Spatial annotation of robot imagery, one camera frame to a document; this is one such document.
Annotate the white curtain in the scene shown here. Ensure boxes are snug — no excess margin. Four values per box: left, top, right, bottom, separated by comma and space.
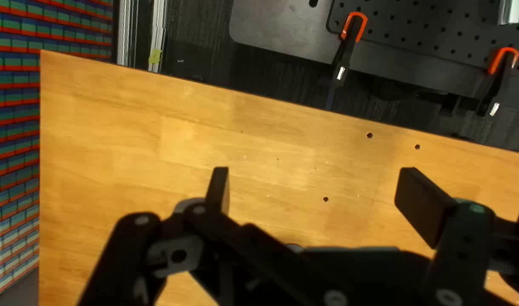
116, 0, 167, 73

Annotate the black perforated pegboard plate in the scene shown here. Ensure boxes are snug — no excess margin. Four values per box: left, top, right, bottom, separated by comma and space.
325, 0, 519, 102

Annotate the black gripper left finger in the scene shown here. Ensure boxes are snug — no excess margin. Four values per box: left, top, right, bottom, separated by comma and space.
77, 165, 329, 306

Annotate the orange handled black clamp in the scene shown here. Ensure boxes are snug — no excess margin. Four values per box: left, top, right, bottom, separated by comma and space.
472, 46, 519, 119
325, 10, 369, 111

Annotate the black flat base plate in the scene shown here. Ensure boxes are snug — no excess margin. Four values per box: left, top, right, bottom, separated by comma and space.
230, 0, 483, 95

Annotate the striped plaid fabric panel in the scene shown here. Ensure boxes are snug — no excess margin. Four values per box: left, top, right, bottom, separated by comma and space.
0, 0, 114, 303

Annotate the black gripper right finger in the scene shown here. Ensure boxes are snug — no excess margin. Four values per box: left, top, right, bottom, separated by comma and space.
393, 165, 519, 306

